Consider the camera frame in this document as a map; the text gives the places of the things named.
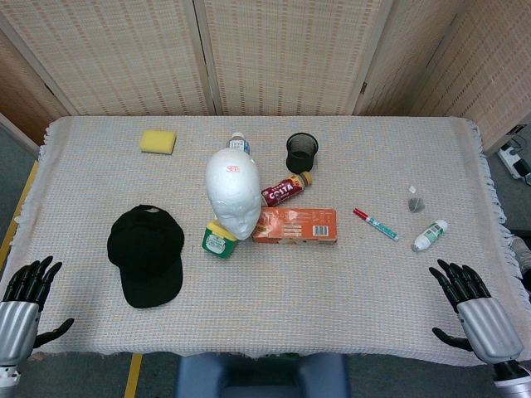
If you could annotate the orange biscuit box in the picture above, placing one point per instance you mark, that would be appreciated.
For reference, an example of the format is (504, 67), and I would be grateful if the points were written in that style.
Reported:
(296, 226)

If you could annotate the beige woven tablecloth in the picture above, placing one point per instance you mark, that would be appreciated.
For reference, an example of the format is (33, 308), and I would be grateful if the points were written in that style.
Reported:
(290, 290)

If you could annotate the yellow sponge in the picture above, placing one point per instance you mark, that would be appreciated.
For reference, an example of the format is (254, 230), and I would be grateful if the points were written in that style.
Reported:
(157, 142)

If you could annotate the Costa coffee bottle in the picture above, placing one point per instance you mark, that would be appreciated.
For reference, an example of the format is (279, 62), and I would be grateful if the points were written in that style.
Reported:
(286, 190)

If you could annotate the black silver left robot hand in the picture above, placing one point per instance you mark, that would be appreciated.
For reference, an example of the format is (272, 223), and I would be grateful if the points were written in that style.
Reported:
(18, 321)

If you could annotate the black baseball cap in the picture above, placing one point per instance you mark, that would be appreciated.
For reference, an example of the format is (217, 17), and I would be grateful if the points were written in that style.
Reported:
(146, 257)

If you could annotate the green tub yellow lid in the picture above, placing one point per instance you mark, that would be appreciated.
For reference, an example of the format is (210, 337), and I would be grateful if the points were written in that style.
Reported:
(217, 242)

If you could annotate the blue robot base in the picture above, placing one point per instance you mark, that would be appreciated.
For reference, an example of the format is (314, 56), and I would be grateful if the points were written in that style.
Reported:
(262, 377)

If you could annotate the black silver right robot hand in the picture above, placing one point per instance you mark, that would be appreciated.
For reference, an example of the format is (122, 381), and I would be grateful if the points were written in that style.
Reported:
(487, 321)

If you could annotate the grey tea bag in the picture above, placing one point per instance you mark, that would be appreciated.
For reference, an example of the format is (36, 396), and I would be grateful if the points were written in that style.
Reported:
(415, 203)

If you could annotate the white foam mannequin head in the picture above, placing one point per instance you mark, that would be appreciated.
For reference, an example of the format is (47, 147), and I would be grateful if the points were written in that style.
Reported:
(233, 195)

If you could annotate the white power strip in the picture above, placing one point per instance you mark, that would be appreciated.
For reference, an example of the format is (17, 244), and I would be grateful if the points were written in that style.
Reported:
(514, 159)

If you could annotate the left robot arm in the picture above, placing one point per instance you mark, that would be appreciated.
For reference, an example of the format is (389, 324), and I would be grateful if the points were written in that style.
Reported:
(8, 379)

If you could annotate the black mesh pen holder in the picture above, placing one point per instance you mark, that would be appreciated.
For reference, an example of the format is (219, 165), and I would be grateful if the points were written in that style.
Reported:
(302, 153)

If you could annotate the red capped marker pen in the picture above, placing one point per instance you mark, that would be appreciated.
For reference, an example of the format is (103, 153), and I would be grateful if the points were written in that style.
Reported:
(375, 224)

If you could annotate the small white green bottle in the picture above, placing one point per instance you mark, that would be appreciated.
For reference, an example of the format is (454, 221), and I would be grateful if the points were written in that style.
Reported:
(429, 236)

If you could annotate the clear water bottle blue label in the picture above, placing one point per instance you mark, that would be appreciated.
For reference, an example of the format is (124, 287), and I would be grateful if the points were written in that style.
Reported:
(239, 143)

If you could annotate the woven folding screen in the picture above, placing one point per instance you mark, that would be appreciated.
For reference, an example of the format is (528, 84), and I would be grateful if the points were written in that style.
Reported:
(265, 54)

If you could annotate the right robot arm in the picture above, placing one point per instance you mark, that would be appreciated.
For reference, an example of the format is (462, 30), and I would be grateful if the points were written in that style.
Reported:
(512, 379)

